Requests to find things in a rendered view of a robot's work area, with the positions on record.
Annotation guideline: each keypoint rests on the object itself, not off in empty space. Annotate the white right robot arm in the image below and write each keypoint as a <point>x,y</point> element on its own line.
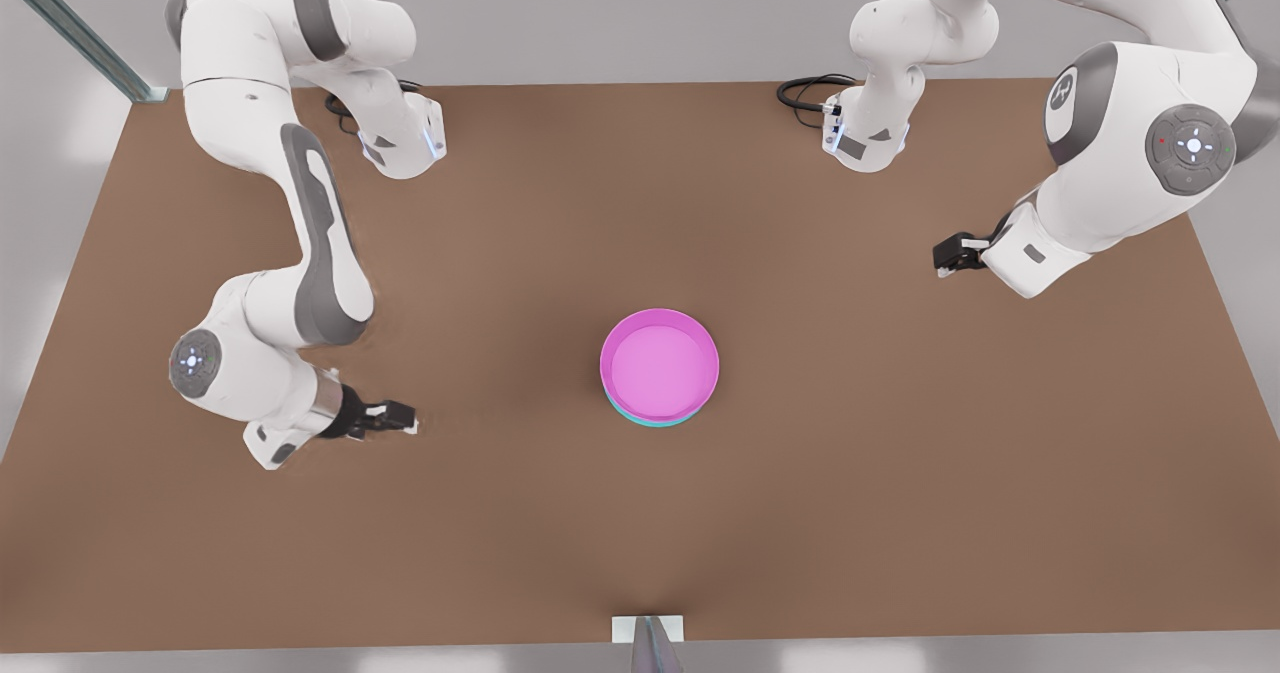
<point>250,123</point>

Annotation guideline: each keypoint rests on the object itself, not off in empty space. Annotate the pink plate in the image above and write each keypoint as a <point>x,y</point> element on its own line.
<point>659,363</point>

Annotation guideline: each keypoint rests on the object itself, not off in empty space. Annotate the silver frame post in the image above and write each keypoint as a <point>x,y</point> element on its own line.
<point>650,643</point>
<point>75,33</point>

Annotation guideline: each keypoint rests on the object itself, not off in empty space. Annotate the blue plate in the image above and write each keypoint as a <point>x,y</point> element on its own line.
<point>655,421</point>

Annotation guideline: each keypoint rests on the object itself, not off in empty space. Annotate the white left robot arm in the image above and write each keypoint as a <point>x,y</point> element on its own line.
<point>1130,153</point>

